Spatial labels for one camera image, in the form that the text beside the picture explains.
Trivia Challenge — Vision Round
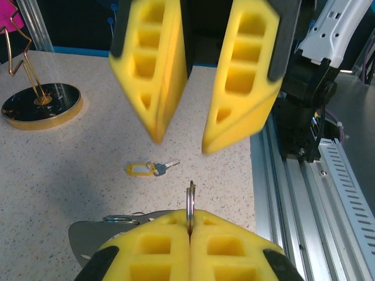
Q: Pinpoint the pink plastic goblet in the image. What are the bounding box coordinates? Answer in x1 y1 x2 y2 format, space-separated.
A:
0 0 25 35

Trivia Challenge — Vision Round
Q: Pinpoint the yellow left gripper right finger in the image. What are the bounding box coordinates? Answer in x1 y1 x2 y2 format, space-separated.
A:
189 209 305 281

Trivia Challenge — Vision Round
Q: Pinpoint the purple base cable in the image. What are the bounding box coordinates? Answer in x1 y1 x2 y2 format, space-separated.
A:
324 107 350 143

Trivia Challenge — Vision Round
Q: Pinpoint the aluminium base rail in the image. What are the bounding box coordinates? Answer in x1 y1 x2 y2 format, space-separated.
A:
250 115 375 281

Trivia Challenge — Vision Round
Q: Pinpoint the blue table side strip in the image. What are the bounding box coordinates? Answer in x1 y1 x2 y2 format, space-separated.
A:
52 46 114 59

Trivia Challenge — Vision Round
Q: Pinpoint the white slotted cable duct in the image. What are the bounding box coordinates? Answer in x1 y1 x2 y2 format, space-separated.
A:
318 137 375 281

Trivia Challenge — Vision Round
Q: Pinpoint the yellow plastic key tag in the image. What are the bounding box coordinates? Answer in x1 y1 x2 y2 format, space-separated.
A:
125 163 155 176

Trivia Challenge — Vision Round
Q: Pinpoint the gold wire glass holder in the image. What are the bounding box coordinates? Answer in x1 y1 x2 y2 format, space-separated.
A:
0 8 83 132

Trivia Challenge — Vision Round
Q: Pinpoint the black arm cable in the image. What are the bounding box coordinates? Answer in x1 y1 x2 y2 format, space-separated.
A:
310 102 328 162

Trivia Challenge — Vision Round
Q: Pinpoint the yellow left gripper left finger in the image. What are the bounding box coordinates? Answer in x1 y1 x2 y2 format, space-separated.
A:
74 208 192 281

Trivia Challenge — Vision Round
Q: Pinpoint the large steel split keyring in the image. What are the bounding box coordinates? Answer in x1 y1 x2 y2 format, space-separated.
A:
185 180 197 237

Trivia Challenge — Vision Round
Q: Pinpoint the aluminium frame post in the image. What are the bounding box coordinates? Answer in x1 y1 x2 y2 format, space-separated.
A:
16 0 55 54

